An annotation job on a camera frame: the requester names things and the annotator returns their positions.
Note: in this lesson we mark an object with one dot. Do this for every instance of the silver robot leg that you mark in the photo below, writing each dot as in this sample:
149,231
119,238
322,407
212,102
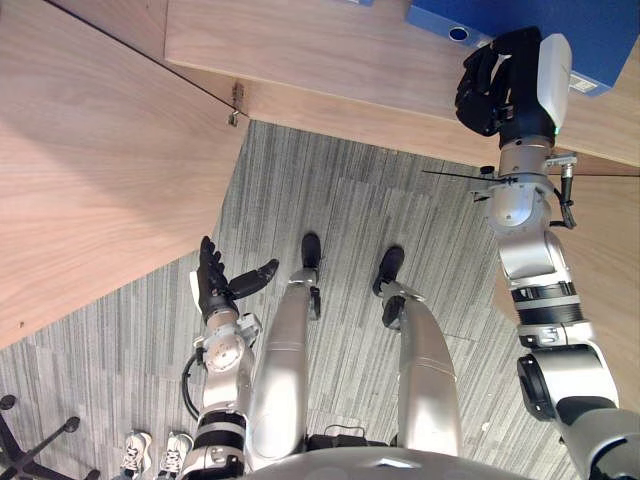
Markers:
422,360
282,360

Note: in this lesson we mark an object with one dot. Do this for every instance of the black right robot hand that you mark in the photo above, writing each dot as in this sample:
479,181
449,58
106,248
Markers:
525,110

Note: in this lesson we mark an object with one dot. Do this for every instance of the silver robot right leg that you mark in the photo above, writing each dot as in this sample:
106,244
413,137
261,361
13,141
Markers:
422,360

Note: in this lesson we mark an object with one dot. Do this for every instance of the wooden cabinet body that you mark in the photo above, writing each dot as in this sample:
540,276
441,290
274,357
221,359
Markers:
380,80

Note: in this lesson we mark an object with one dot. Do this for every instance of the silver robot torso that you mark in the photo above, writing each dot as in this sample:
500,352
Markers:
365,462

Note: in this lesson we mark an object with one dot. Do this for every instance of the silver robot left leg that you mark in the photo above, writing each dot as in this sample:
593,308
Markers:
282,360

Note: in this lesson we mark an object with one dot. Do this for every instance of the wooden cabinet door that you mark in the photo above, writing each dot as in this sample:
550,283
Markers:
100,170

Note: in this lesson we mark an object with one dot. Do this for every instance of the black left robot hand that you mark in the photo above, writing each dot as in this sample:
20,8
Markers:
212,285

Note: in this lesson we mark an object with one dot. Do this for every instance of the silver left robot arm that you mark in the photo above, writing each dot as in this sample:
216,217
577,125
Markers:
222,395

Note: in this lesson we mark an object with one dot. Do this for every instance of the person's white sneaker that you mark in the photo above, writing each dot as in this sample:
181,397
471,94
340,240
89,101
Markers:
136,452
174,454

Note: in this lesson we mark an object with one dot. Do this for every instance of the metal cabinet door hinge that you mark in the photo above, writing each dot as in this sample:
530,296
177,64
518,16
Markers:
236,102

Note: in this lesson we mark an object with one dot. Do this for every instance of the blue folder binder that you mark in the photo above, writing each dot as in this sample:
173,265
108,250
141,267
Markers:
550,30

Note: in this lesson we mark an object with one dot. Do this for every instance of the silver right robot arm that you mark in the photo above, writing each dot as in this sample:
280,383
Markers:
550,310

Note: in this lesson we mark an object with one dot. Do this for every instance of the black office chair base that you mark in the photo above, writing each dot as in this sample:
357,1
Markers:
35,445

